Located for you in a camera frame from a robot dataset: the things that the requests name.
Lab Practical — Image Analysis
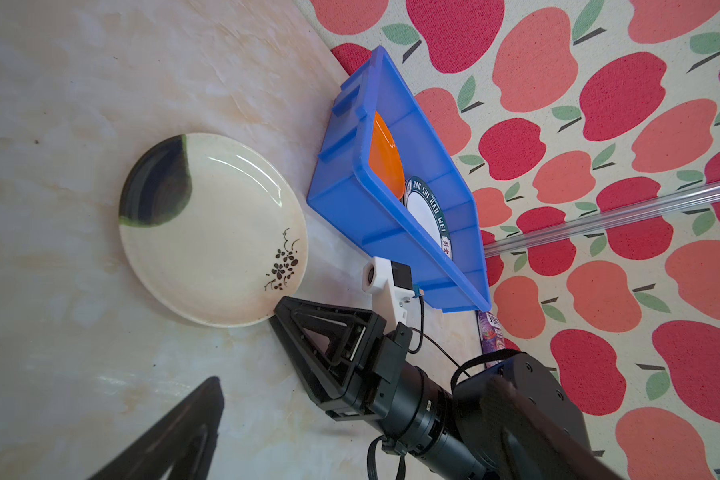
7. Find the green-rim Hao Wei plate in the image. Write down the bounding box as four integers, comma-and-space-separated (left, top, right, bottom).
403, 176, 453, 259

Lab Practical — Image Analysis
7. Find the blue plastic bin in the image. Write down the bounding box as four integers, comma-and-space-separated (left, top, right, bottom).
307, 47, 492, 313

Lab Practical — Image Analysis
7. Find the right aluminium frame post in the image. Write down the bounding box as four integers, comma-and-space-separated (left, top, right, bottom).
484, 181, 720, 258

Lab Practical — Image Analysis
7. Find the plain cream plate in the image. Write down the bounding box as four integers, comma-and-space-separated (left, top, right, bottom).
118, 133, 309, 328

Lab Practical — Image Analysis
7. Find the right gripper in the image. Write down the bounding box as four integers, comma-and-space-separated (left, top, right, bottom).
270, 297, 456, 438

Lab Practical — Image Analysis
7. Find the purple candy bag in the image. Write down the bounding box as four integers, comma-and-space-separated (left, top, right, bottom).
476, 311, 506, 354

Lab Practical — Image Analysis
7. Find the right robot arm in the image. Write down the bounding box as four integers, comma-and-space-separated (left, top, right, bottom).
270, 297, 613, 479

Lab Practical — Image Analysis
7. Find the orange plate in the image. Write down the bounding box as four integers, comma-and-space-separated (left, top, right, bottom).
369, 113, 406, 200

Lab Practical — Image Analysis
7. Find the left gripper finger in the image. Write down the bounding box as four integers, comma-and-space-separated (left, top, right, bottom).
92, 376, 224, 479

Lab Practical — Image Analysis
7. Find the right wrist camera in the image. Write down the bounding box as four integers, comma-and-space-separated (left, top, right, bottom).
362, 256, 425, 334

